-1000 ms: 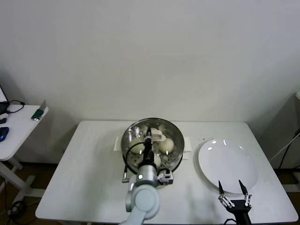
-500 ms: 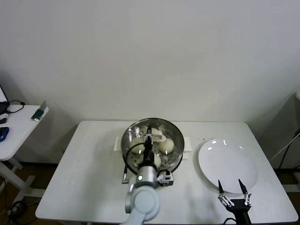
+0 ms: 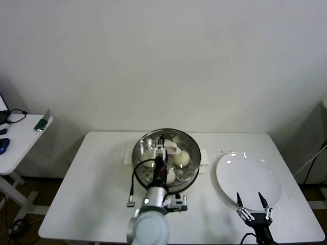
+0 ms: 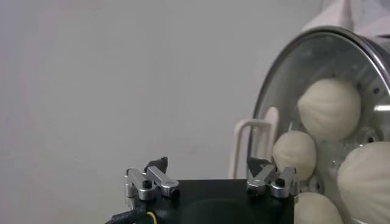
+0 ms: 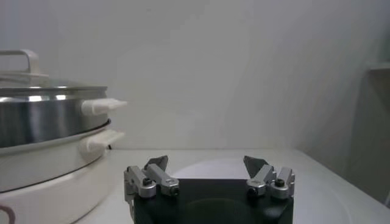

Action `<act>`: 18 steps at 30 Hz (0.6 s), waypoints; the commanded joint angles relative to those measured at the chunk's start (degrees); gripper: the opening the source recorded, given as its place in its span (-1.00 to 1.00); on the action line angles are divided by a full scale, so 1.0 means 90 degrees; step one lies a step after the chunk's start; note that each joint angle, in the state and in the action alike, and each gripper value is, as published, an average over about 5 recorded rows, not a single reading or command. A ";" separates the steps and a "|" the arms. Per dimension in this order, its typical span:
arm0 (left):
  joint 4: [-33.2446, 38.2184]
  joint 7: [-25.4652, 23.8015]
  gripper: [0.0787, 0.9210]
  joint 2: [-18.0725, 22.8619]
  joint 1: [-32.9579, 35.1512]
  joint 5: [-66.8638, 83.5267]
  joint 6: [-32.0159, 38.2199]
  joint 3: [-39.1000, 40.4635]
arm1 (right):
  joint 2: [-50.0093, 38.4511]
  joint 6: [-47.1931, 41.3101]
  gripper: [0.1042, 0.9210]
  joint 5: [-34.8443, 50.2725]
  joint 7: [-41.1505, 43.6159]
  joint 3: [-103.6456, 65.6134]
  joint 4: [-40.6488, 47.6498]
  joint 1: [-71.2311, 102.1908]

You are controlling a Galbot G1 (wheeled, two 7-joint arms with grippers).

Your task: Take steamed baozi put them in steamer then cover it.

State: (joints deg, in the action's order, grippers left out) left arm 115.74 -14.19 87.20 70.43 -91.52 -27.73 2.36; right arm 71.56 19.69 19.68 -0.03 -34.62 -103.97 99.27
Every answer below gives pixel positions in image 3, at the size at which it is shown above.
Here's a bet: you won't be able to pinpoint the black wall cable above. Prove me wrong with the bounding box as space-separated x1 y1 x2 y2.
302 139 327 184

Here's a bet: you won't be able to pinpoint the black cable on desk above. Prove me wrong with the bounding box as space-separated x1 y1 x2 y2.
4 109 27 125

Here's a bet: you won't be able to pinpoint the white wall cable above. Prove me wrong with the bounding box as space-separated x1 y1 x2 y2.
293 144 327 176

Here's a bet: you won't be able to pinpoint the open laptop computer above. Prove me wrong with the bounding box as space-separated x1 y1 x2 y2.
0 93 10 123

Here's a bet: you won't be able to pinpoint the coiled black floor cables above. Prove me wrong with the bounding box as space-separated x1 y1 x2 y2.
7 218 41 237

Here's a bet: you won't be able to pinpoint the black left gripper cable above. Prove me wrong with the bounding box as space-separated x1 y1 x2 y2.
127 160 157 208

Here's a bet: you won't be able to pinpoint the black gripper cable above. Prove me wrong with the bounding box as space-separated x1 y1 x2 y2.
241 232 259 245
127 160 157 208

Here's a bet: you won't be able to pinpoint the green handled metal scraper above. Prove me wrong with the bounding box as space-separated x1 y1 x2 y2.
34 109 53 132

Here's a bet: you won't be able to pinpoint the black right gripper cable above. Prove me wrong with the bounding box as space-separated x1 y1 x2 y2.
241 232 259 245

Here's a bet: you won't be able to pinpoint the round glass pot lid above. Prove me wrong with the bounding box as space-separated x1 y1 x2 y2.
132 128 201 188

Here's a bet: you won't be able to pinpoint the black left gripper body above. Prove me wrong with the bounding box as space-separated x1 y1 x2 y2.
152 156 170 188

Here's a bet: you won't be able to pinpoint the white side table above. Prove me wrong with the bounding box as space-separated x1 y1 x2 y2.
0 113 54 217

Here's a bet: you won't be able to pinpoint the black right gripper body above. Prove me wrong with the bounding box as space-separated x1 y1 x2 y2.
244 211 278 245

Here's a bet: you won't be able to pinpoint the large white plate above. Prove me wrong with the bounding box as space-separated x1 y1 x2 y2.
215 151 282 211

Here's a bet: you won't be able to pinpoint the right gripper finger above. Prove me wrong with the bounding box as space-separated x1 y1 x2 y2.
259 192 273 220
237 192 255 222

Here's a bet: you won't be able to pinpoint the white metal floor frame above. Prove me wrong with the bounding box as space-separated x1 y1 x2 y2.
306 182 327 209

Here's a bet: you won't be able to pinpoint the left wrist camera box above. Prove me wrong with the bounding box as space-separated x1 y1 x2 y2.
163 194 189 212

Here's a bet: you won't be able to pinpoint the stainless steel steamer basket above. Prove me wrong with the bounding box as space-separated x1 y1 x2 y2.
131 128 202 192

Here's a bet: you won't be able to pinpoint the white steamed baozi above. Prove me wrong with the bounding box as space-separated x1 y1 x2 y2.
165 167 177 186
140 150 157 168
173 150 191 167

